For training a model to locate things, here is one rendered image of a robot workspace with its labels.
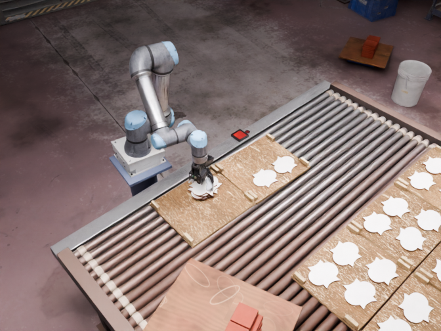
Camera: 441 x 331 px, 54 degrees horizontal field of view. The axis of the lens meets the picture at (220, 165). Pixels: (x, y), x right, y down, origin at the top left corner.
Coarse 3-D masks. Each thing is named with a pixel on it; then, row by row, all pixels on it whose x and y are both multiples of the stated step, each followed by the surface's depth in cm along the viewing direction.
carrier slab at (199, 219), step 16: (176, 192) 226; (224, 192) 226; (240, 192) 226; (160, 208) 219; (176, 208) 219; (192, 208) 219; (208, 208) 219; (224, 208) 219; (240, 208) 219; (176, 224) 212; (192, 224) 212; (208, 224) 212; (224, 224) 212
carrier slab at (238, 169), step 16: (256, 144) 253; (272, 144) 253; (224, 160) 244; (240, 160) 244; (256, 160) 244; (272, 160) 244; (224, 176) 235; (240, 176) 235; (288, 176) 235; (256, 192) 226; (272, 192) 227
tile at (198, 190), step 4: (192, 184) 223; (196, 184) 223; (200, 184) 223; (204, 184) 223; (192, 188) 220; (196, 188) 220; (200, 188) 220; (204, 188) 220; (196, 192) 219; (200, 192) 219; (204, 192) 219; (208, 192) 219
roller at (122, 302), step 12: (372, 120) 273; (348, 132) 264; (336, 144) 256; (324, 156) 250; (276, 192) 231; (240, 216) 218; (228, 228) 214; (204, 240) 207; (192, 252) 202; (168, 264) 198; (180, 264) 199; (156, 276) 193; (144, 288) 189; (120, 300) 184; (132, 300) 186
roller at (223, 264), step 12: (372, 144) 256; (360, 156) 249; (348, 168) 243; (324, 180) 235; (312, 192) 229; (300, 204) 223; (288, 216) 219; (264, 228) 212; (252, 240) 207; (240, 252) 202; (216, 264) 198; (228, 264) 199; (144, 324) 177
